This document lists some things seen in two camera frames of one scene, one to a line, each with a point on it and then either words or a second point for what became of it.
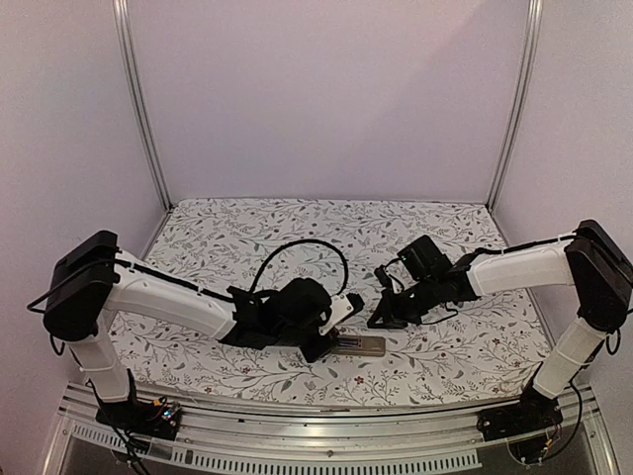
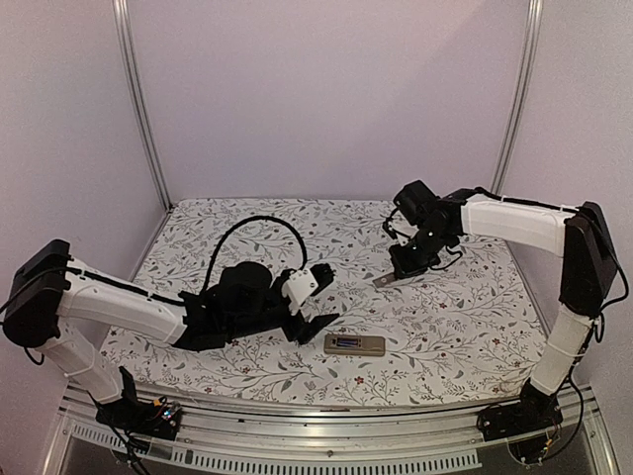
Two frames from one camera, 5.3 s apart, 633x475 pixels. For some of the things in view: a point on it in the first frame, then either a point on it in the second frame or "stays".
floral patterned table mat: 495,343 stays
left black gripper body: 312,353 -> 293,332
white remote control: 361,345 stays
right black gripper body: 409,309 -> 421,256
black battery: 347,341 stays
